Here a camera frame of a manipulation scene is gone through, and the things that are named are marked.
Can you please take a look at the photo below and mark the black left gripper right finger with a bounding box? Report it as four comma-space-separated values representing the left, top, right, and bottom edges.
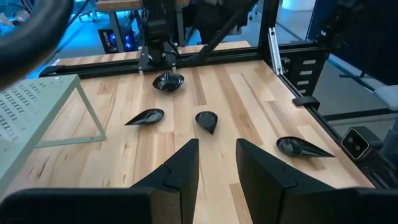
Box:
235, 138, 336, 224

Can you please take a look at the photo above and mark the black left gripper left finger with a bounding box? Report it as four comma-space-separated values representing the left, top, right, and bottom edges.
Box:
130, 138, 200, 224

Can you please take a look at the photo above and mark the black teardrop plate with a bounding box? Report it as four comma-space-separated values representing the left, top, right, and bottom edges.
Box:
275, 136, 336, 159
195, 111, 219, 136
124, 108, 165, 126

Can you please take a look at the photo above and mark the black square cup right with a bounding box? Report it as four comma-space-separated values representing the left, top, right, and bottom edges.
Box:
152, 72, 185, 93

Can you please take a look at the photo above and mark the silver aluminium extrusion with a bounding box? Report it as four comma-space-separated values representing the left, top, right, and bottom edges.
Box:
267, 27, 284, 76

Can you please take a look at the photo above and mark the computer tower with blue lights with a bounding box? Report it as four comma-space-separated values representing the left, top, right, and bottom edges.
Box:
98, 27, 137, 54

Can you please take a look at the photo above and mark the black and grey chair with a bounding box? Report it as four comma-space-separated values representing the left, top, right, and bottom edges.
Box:
310, 0, 398, 113

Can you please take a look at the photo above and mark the black frame clamp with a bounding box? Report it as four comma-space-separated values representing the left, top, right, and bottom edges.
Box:
291, 95, 321, 108

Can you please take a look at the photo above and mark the black depth camera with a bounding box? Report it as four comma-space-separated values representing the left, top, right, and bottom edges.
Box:
340, 126, 385, 161

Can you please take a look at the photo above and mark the black bracket with silver plates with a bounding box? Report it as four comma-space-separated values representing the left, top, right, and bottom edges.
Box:
278, 49, 329, 96

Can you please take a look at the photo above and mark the black aluminium table frame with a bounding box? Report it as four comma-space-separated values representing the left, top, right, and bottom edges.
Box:
39, 0, 398, 190

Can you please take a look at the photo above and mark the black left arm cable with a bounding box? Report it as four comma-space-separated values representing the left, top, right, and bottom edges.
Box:
0, 0, 75, 90

